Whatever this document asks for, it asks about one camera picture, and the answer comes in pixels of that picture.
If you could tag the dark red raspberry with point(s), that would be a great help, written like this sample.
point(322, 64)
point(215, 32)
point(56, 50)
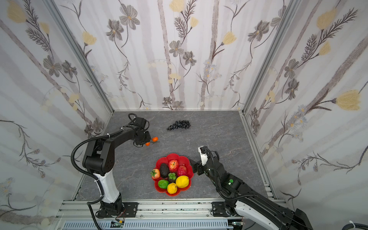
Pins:
point(181, 171)

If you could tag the red strawberry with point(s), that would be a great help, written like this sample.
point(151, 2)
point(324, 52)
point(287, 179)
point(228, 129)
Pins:
point(155, 174)

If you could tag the dark avocado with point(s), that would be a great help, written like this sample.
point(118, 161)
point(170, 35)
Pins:
point(164, 170)

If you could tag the red flower-shaped bowl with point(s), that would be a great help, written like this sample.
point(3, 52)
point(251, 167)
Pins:
point(182, 161)

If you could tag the green pepper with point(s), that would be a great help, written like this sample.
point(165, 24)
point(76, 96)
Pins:
point(163, 184)

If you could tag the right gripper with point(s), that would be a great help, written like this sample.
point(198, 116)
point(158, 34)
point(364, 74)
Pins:
point(197, 166)

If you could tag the dark mangosteen green top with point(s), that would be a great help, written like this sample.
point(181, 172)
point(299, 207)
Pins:
point(172, 177)

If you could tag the yellow lemon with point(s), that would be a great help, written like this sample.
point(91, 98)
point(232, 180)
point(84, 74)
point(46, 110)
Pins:
point(182, 181)

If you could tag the small yellow pear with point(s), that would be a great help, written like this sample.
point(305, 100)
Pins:
point(172, 188)

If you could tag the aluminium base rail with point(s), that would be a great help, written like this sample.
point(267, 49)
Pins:
point(75, 215)

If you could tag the red apple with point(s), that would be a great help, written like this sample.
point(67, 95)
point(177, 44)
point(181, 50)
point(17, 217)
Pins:
point(173, 165)

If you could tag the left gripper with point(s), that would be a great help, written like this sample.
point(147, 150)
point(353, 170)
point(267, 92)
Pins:
point(145, 138)

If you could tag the white vented cable duct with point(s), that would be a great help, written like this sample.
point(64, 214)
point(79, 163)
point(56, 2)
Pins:
point(181, 224)

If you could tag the black grape bunch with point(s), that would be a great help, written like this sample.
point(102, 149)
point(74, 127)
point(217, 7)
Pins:
point(184, 124)

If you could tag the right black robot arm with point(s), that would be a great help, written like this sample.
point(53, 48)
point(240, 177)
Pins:
point(242, 200)

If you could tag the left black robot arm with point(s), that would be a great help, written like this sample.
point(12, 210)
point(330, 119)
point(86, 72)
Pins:
point(95, 157)

